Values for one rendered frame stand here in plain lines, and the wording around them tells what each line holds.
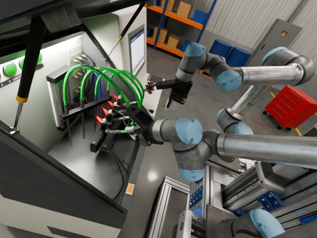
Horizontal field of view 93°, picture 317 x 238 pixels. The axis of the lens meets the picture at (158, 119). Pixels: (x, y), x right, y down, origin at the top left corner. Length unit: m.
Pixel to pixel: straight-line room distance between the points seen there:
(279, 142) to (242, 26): 6.74
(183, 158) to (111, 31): 0.80
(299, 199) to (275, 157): 0.37
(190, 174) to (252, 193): 0.48
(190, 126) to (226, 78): 0.27
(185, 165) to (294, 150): 0.26
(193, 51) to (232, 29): 6.44
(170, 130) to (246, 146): 0.22
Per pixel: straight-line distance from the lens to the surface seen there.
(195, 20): 5.82
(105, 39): 1.03
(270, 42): 7.09
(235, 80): 0.62
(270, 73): 0.75
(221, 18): 7.00
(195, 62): 0.68
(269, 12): 7.27
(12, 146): 0.58
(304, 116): 4.78
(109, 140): 0.95
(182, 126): 0.41
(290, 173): 0.84
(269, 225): 0.70
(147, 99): 1.34
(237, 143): 0.51
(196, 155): 0.46
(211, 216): 0.85
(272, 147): 0.49
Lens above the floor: 1.72
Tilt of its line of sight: 40 degrees down
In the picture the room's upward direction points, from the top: 22 degrees clockwise
